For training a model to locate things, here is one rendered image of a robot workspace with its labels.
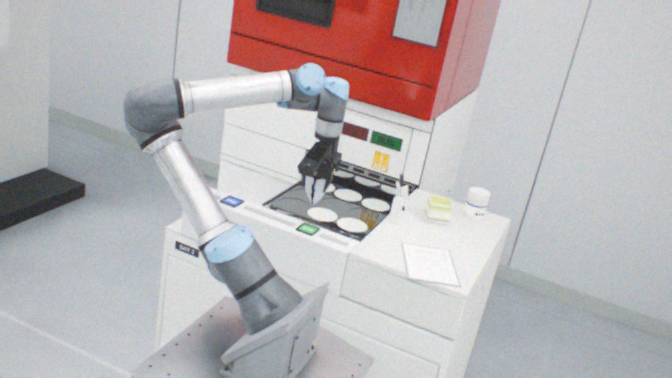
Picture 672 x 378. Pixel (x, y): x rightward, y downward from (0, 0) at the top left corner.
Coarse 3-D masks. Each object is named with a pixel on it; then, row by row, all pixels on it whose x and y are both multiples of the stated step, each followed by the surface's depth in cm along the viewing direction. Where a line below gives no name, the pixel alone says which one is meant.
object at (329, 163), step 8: (320, 136) 190; (328, 144) 192; (336, 144) 197; (336, 152) 198; (328, 160) 192; (336, 160) 196; (320, 168) 193; (328, 168) 192; (336, 168) 198; (320, 176) 195
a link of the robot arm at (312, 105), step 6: (318, 96) 184; (276, 102) 184; (282, 102) 183; (288, 102) 183; (294, 102) 181; (300, 102) 180; (306, 102) 180; (312, 102) 184; (318, 102) 184; (288, 108) 185; (294, 108) 185; (300, 108) 185; (306, 108) 185; (312, 108) 186
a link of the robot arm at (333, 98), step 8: (328, 80) 185; (336, 80) 186; (344, 80) 188; (328, 88) 184; (336, 88) 184; (344, 88) 185; (320, 96) 184; (328, 96) 185; (336, 96) 185; (344, 96) 186; (320, 104) 185; (328, 104) 185; (336, 104) 186; (344, 104) 187; (320, 112) 188; (328, 112) 187; (336, 112) 187; (344, 112) 189; (328, 120) 187; (336, 120) 188
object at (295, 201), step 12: (288, 192) 240; (300, 192) 243; (360, 192) 252; (276, 204) 230; (288, 204) 232; (300, 204) 233; (312, 204) 235; (324, 204) 237; (336, 204) 239; (348, 204) 240; (360, 204) 242; (348, 216) 231; (360, 216) 233; (372, 216) 235; (384, 216) 236; (336, 228) 221; (372, 228) 226
